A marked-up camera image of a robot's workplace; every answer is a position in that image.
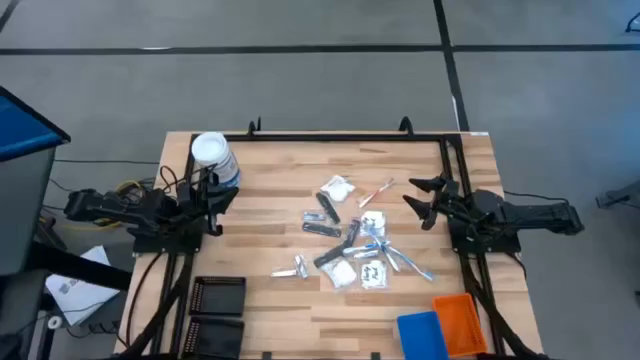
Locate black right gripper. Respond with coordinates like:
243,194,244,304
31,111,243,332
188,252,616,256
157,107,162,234
402,173,467,232

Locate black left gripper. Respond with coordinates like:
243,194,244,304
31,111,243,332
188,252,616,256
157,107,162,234
175,168,241,237

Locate bagged white cotton pads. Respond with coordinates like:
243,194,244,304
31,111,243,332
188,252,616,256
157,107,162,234
319,257,358,291

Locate white wipes canister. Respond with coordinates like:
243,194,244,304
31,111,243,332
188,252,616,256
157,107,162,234
191,131,242,190

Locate bagged pink toothbrush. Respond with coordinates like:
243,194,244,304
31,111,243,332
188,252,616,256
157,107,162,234
357,178,397,209

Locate bagged white cotton balls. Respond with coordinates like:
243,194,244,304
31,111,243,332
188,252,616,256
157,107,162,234
319,174,357,204

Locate black plastic basket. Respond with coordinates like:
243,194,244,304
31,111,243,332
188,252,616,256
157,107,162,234
181,315,246,360
188,275,247,317

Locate orange plastic basket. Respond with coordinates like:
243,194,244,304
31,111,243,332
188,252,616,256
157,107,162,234
431,292,489,358

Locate blue plastic basket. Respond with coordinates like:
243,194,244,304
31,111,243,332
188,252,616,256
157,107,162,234
396,310,450,360

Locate black stand bar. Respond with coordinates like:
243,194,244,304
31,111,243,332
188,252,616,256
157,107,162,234
27,240,134,292

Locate white paper sheet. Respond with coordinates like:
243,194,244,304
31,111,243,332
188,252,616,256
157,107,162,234
44,244,122,328

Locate monitor with blue screen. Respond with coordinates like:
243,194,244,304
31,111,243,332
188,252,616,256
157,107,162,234
0,85,72,277

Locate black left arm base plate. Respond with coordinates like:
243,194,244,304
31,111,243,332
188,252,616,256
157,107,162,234
132,214,206,255

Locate yellow cable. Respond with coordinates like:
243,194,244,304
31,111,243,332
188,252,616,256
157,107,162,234
63,178,151,233

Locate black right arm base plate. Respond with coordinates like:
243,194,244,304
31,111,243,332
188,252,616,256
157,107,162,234
448,219,522,255

